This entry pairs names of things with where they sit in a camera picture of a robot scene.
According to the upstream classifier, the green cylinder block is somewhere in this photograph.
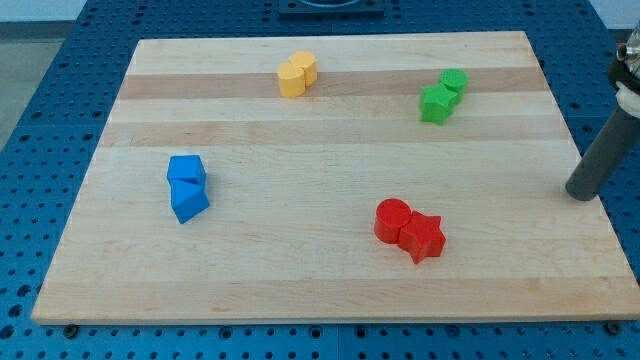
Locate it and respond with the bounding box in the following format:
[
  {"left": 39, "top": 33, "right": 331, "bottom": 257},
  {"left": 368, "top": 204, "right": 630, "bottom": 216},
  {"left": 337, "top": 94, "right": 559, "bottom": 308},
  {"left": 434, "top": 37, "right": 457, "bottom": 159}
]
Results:
[{"left": 439, "top": 68, "right": 469, "bottom": 105}]

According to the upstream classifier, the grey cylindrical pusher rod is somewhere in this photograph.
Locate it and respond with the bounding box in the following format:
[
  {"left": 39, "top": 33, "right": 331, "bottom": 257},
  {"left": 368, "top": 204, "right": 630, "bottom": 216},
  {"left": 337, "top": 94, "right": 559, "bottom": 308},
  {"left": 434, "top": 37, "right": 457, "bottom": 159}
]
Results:
[{"left": 565, "top": 107, "right": 639, "bottom": 201}]

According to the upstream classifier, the blue triangle block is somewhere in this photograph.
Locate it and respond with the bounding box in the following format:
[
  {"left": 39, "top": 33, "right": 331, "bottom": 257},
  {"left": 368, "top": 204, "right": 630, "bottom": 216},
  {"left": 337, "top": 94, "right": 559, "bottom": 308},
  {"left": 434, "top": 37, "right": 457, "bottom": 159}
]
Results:
[{"left": 169, "top": 179, "right": 210, "bottom": 224}]

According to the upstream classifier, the yellow heart block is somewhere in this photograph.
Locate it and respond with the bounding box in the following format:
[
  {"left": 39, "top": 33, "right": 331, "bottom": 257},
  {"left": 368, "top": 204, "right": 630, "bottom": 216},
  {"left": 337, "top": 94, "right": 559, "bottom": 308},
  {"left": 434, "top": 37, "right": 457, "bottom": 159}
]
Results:
[{"left": 277, "top": 62, "right": 306, "bottom": 98}]

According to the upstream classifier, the red cylinder block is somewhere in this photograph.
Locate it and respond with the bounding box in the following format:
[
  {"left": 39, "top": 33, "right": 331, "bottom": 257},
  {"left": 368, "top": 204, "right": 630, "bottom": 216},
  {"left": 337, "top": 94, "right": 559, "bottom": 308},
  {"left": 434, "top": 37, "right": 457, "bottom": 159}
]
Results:
[{"left": 374, "top": 198, "right": 412, "bottom": 244}]

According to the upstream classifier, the wooden board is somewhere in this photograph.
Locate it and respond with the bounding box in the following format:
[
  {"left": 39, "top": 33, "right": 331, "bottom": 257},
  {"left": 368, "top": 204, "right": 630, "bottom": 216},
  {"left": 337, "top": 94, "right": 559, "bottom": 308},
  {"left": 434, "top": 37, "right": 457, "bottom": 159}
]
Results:
[{"left": 31, "top": 31, "right": 639, "bottom": 325}]

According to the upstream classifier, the blue cube block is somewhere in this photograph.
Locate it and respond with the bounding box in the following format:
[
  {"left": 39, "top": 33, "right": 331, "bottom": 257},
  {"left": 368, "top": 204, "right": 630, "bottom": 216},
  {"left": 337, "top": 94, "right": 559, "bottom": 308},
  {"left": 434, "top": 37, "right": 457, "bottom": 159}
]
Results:
[{"left": 166, "top": 155, "right": 206, "bottom": 185}]

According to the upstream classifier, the green star block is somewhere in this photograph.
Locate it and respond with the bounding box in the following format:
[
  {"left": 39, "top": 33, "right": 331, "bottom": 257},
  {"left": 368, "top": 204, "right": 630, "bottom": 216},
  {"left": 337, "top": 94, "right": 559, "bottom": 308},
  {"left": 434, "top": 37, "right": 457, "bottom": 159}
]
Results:
[{"left": 419, "top": 84, "right": 458, "bottom": 126}]

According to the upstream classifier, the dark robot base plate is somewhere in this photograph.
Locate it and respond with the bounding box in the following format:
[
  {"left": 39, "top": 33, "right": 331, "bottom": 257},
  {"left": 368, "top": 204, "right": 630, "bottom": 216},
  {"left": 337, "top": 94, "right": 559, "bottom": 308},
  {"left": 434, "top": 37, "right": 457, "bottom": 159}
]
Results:
[{"left": 277, "top": 0, "right": 385, "bottom": 18}]

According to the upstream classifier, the red star block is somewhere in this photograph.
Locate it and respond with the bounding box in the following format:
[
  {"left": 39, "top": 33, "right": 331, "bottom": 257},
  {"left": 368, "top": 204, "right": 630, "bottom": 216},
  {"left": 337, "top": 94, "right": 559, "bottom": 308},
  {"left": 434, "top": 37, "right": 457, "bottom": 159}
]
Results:
[{"left": 398, "top": 211, "right": 446, "bottom": 264}]

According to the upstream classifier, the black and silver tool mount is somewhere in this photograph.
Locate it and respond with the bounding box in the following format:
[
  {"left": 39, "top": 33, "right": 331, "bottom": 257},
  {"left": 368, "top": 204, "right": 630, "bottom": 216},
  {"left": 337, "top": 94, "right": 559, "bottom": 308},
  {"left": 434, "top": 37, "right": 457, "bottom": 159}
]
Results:
[{"left": 607, "top": 24, "right": 639, "bottom": 118}]

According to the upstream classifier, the yellow hexagon block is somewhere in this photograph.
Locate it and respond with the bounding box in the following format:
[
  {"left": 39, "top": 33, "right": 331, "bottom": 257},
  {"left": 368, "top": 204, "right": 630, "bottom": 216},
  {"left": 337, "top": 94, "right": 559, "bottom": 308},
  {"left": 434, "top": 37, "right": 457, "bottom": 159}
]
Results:
[{"left": 289, "top": 50, "right": 318, "bottom": 87}]

